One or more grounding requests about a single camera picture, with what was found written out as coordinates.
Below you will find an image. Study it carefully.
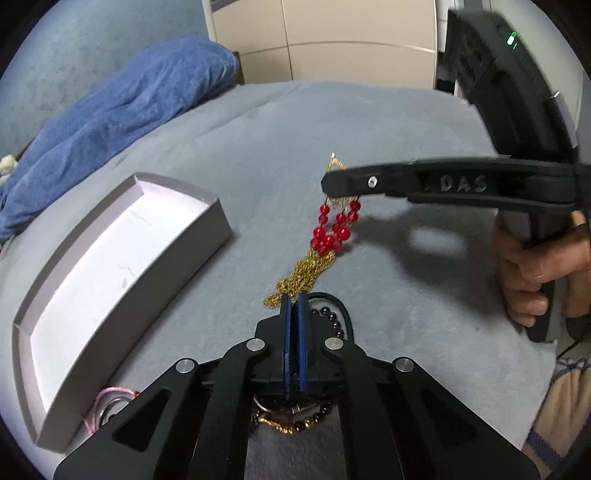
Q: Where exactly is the white plush toy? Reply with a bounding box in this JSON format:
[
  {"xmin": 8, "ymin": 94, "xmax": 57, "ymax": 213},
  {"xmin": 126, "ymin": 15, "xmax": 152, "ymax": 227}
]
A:
[{"xmin": 0, "ymin": 155, "xmax": 18, "ymax": 185}]

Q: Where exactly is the gold red bead necklace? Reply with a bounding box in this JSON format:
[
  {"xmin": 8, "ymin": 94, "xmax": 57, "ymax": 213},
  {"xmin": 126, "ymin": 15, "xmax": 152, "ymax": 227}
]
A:
[{"xmin": 262, "ymin": 152, "xmax": 364, "ymax": 309}]

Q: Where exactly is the beige wardrobe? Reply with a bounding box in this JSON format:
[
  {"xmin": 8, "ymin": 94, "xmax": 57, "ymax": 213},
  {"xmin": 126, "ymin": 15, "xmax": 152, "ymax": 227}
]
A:
[{"xmin": 204, "ymin": 0, "xmax": 438, "ymax": 89}]

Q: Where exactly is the blue fleece blanket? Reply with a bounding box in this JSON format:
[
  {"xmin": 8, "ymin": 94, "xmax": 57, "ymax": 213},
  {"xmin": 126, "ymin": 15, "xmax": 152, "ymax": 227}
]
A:
[{"xmin": 1, "ymin": 36, "xmax": 239, "ymax": 241}]

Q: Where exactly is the right hand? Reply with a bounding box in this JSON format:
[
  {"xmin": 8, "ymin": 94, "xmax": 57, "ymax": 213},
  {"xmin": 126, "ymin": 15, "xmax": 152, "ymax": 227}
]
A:
[{"xmin": 492, "ymin": 211, "xmax": 590, "ymax": 327}]

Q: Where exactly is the grey cardboard tray box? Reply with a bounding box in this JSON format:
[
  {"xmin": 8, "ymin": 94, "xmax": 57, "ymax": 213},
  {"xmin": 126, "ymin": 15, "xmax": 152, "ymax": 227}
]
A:
[{"xmin": 12, "ymin": 172, "xmax": 231, "ymax": 453}]

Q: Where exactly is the pink braided cord bracelet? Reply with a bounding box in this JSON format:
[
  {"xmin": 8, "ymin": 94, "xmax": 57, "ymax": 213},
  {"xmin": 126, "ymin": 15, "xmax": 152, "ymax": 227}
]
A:
[{"xmin": 83, "ymin": 386, "xmax": 140, "ymax": 436}]

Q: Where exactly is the grey bed cover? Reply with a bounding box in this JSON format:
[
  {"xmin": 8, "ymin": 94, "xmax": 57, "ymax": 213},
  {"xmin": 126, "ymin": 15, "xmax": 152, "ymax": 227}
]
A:
[{"xmin": 1, "ymin": 82, "xmax": 556, "ymax": 477}]

